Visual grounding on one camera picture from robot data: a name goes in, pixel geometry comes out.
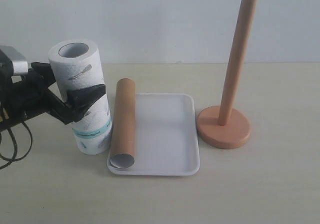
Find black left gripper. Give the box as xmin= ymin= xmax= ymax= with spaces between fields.
xmin=0 ymin=62 xmax=106 ymax=124

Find printed white paper towel roll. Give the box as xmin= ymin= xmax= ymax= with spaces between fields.
xmin=48 ymin=39 xmax=112 ymax=155

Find brown cardboard tube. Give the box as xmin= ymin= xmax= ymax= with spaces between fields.
xmin=109 ymin=78 xmax=136 ymax=169

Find wooden paper towel holder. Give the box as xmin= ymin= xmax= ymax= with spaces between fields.
xmin=196 ymin=0 xmax=257 ymax=149

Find white rectangular plastic tray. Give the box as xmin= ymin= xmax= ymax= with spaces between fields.
xmin=107 ymin=93 xmax=200 ymax=176

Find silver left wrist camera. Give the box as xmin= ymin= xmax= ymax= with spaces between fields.
xmin=0 ymin=45 xmax=28 ymax=76

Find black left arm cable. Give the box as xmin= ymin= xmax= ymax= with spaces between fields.
xmin=0 ymin=120 xmax=34 ymax=170

